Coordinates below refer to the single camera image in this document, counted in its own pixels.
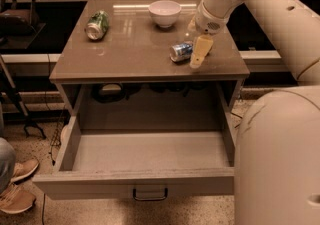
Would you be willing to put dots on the black bag on shelf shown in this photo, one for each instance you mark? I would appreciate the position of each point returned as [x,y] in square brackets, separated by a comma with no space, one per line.
[18,27]

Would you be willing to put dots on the grey trouser leg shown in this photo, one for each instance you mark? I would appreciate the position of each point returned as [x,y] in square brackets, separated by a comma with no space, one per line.
[7,163]

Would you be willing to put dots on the black drawer handle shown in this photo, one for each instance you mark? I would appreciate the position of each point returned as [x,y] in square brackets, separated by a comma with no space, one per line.
[149,196]

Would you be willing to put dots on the blue silver redbull can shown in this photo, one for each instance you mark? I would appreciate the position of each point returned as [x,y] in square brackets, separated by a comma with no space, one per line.
[181,52]

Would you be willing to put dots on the tan shoe upper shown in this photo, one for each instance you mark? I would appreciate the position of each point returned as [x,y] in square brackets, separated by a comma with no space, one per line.
[24,170]

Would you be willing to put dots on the tan shoe lower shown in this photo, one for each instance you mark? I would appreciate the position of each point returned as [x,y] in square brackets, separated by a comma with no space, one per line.
[15,200]

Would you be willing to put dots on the white bowl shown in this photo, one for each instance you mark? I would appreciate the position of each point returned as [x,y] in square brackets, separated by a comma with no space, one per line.
[164,13]

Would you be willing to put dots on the green soda can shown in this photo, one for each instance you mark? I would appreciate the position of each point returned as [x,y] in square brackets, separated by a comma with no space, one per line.
[97,25]

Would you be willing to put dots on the open top drawer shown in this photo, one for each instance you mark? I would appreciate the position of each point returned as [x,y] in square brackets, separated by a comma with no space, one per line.
[150,141]

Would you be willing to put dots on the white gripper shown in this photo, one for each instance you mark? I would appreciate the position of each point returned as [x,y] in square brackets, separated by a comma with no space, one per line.
[207,23]

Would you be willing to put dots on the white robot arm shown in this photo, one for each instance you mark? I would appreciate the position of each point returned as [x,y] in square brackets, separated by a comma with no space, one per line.
[277,153]

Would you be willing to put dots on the black tripod stand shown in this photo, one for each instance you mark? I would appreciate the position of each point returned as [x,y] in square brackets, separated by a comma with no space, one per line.
[13,94]

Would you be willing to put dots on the tan shoe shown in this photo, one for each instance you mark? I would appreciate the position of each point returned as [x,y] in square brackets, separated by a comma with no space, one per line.
[15,200]
[24,170]

